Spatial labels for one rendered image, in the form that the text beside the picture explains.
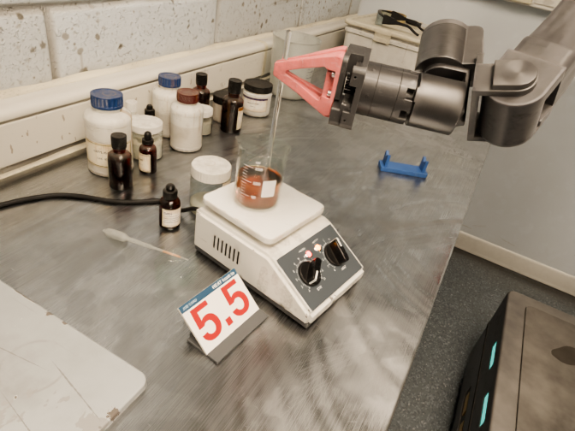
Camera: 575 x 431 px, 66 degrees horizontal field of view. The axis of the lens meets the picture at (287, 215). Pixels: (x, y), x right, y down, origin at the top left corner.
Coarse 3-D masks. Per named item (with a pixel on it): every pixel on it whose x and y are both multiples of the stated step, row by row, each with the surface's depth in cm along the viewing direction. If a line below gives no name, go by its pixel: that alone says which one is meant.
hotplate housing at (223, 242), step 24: (216, 216) 56; (216, 240) 56; (240, 240) 53; (288, 240) 54; (240, 264) 55; (264, 264) 52; (360, 264) 59; (264, 288) 54; (288, 288) 51; (288, 312) 53; (312, 312) 51
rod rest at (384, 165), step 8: (384, 160) 91; (424, 160) 91; (384, 168) 90; (392, 168) 90; (400, 168) 91; (408, 168) 92; (416, 168) 92; (424, 168) 91; (416, 176) 91; (424, 176) 91
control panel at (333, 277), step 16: (320, 240) 57; (288, 256) 53; (304, 256) 54; (320, 256) 56; (352, 256) 59; (288, 272) 52; (336, 272) 56; (352, 272) 57; (304, 288) 52; (320, 288) 53; (336, 288) 54
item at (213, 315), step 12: (228, 288) 51; (240, 288) 52; (204, 300) 49; (216, 300) 50; (228, 300) 51; (240, 300) 52; (192, 312) 47; (204, 312) 48; (216, 312) 49; (228, 312) 50; (240, 312) 51; (192, 324) 47; (204, 324) 48; (216, 324) 49; (228, 324) 50; (204, 336) 47; (216, 336) 48
